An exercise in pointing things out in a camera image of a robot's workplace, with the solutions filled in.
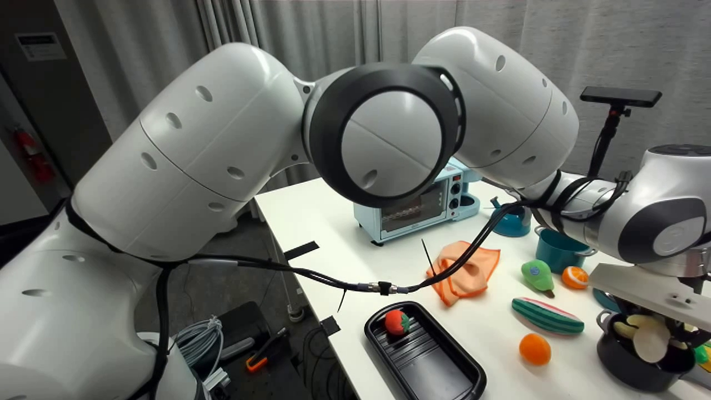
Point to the grey-white gripper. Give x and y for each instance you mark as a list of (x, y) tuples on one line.
[(651, 292)]

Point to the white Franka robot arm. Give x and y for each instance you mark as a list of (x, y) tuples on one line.
[(206, 147)]

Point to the black pot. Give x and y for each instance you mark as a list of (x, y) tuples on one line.
[(628, 369)]

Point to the green and yellow toy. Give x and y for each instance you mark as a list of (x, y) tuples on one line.
[(703, 357)]

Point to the toy orange half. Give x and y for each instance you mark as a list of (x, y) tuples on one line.
[(576, 278)]

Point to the teal toy cup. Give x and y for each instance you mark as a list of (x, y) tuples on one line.
[(557, 253)]

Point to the orange toy fruit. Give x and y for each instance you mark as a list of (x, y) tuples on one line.
[(534, 349)]

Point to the green toy pear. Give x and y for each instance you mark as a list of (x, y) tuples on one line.
[(535, 277)]

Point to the teal toy bowl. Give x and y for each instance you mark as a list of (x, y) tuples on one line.
[(512, 223)]

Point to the orange cloth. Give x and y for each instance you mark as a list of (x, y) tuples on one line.
[(473, 278)]

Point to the black plastic tray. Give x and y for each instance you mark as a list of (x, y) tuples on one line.
[(430, 358)]

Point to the red toy strawberry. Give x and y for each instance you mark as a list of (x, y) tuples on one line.
[(395, 324)]

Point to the light blue toy oven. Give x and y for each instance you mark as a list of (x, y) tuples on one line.
[(423, 213)]

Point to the grey curtain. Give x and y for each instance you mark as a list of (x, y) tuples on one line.
[(651, 45)]

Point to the short black tape strip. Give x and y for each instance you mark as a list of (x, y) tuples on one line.
[(328, 325)]

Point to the long black tape strip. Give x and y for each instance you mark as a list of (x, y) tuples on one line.
[(301, 250)]

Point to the black box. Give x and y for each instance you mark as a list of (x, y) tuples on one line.
[(241, 325)]

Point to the black camera stand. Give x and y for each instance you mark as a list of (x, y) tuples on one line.
[(613, 113)]

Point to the red wall fixture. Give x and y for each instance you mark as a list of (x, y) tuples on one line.
[(32, 152)]

